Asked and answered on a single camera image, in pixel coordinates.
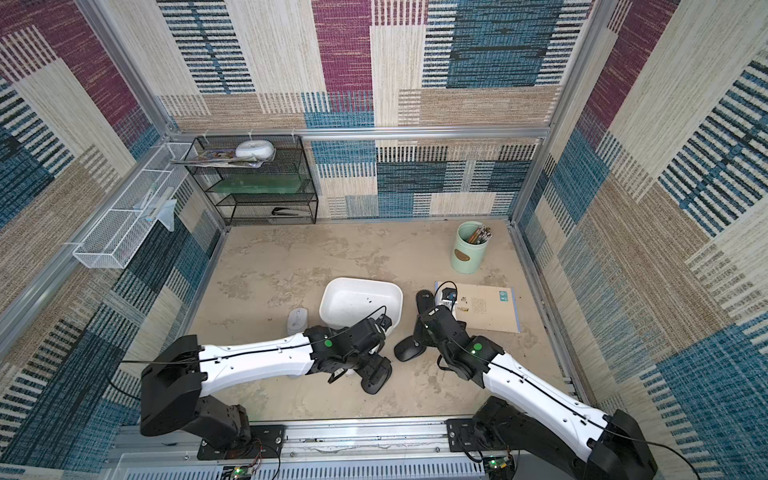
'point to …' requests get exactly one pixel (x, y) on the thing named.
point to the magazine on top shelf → (223, 158)
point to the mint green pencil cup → (469, 247)
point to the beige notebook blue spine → (486, 307)
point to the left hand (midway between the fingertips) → (379, 359)
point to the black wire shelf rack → (245, 208)
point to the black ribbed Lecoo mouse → (408, 348)
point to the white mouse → (297, 321)
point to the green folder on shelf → (264, 183)
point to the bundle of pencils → (481, 235)
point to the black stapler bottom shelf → (288, 211)
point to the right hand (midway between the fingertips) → (429, 318)
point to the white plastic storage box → (347, 302)
